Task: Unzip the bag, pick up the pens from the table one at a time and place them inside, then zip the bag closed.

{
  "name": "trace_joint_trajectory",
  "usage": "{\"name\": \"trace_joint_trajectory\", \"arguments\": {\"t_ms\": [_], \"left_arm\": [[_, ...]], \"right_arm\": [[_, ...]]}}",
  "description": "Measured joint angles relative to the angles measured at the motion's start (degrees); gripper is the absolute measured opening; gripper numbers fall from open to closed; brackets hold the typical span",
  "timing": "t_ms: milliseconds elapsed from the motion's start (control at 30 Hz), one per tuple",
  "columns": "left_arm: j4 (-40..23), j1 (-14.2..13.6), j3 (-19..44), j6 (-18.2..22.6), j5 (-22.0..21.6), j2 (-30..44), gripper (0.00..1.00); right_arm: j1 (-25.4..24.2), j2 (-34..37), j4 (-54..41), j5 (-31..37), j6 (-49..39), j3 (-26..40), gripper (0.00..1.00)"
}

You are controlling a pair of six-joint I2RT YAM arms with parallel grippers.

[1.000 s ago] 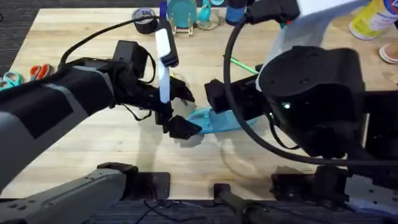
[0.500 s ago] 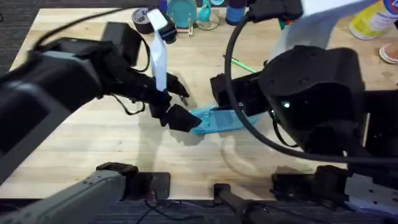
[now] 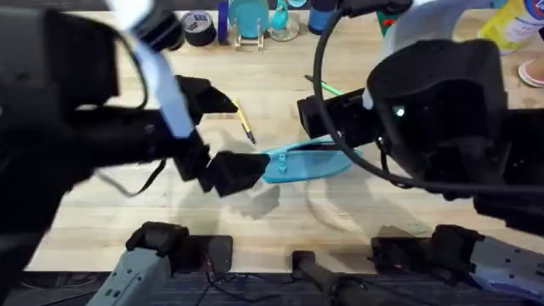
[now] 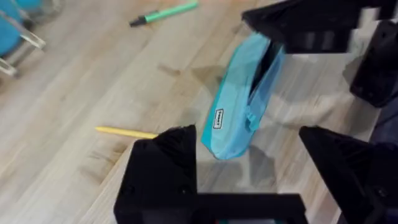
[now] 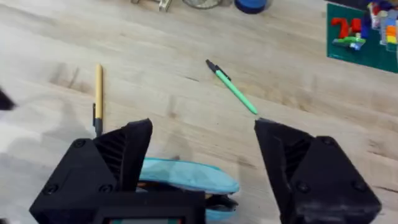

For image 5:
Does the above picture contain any blue round container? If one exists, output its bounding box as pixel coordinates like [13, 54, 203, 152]
[234, 0, 269, 14]

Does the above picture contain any green pen with black cap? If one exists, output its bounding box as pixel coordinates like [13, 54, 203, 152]
[205, 58, 259, 116]

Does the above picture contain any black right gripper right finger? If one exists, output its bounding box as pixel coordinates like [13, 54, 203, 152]
[254, 118, 382, 224]

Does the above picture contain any light blue zip bag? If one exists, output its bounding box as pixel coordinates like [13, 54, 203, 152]
[136, 157, 241, 222]

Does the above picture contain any metal tool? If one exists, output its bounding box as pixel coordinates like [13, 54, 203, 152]
[130, 0, 173, 12]

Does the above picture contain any clear glass jar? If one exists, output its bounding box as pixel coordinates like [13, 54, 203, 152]
[182, 0, 223, 9]

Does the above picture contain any green board with toy blocks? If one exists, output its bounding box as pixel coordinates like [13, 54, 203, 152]
[326, 0, 398, 74]

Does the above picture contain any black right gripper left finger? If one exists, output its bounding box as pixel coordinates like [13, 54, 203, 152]
[29, 118, 154, 224]

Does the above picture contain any yellow pen with black cap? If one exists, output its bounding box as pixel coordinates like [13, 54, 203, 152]
[92, 63, 104, 137]

